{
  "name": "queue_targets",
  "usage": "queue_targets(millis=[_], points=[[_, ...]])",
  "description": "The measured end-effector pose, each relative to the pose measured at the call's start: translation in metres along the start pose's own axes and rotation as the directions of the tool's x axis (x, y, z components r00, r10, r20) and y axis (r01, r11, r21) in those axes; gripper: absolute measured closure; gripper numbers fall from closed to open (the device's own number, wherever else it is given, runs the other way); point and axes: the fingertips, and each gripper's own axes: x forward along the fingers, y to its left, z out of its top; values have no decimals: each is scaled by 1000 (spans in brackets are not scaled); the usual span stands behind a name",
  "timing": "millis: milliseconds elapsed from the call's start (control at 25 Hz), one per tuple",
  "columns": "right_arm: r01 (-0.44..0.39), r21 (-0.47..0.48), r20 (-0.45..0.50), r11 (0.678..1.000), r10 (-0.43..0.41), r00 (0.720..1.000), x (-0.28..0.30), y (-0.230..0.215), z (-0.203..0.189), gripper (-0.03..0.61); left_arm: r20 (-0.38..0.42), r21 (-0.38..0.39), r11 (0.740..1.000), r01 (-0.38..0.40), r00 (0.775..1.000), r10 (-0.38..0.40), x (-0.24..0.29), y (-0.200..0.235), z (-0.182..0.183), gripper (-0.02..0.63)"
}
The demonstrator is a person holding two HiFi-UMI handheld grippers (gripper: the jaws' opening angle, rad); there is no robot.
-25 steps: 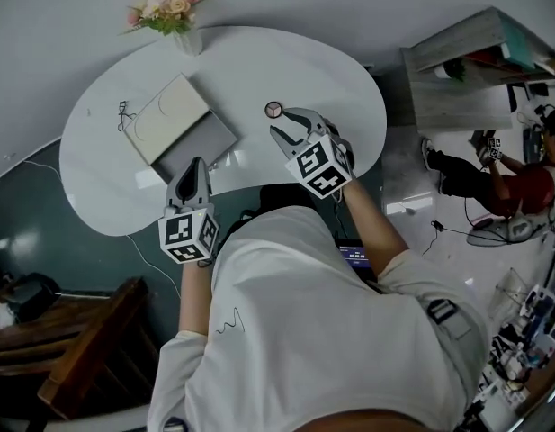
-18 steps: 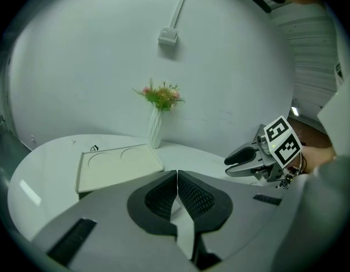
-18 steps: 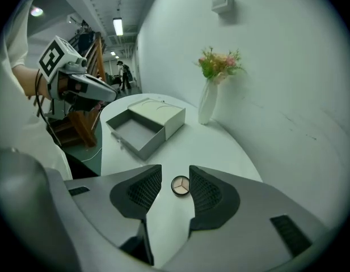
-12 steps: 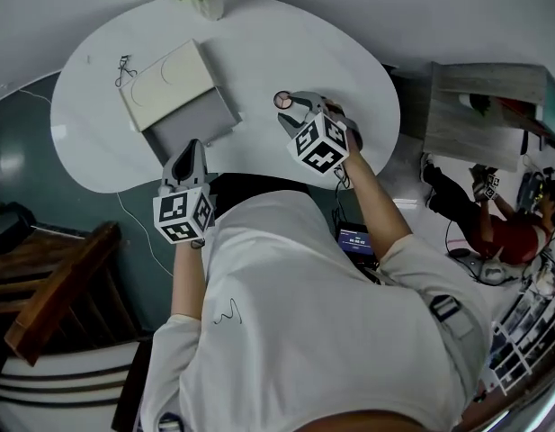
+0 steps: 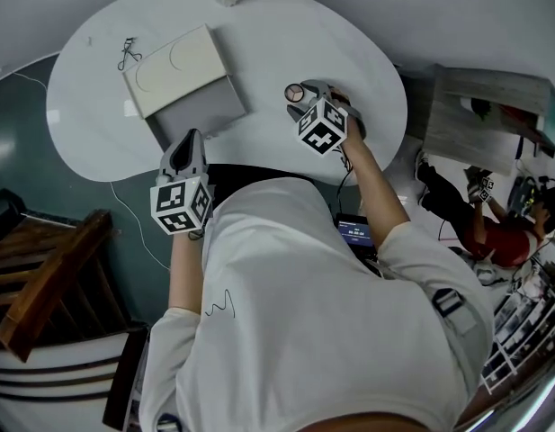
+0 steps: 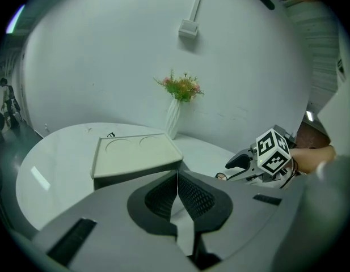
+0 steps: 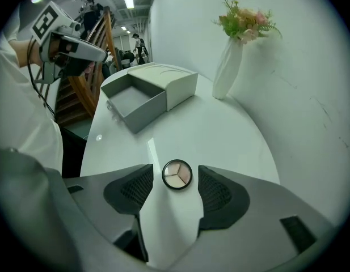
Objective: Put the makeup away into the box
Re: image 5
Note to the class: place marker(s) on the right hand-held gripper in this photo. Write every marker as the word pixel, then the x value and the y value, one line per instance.
pixel 324 126

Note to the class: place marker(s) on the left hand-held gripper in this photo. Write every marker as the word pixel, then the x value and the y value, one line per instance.
pixel 180 205

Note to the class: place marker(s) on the small round metal object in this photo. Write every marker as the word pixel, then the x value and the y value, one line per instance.
pixel 295 93

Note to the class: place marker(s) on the grey box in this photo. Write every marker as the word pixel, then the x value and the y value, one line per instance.
pixel 178 72

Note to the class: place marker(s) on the person's left forearm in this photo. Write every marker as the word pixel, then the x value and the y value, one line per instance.
pixel 185 272

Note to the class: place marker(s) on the person's right forearm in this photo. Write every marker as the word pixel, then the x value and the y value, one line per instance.
pixel 376 187

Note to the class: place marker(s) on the white curved table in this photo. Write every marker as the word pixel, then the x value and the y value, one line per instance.
pixel 277 47

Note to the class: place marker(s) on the white storage rack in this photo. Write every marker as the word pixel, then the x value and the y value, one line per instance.
pixel 524 322

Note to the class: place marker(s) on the person's right hand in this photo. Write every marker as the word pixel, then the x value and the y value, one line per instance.
pixel 340 96

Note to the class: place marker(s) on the person's black trousers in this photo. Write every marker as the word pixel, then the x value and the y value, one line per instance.
pixel 259 173

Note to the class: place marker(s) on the black screen device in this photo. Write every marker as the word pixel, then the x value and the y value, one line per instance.
pixel 355 234

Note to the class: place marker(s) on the grey wooden shelf desk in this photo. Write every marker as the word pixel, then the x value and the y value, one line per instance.
pixel 475 128

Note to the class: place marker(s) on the small potted plant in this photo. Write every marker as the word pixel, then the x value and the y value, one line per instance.
pixel 479 108

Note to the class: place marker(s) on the person's white shirt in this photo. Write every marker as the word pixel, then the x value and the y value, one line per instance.
pixel 313 322

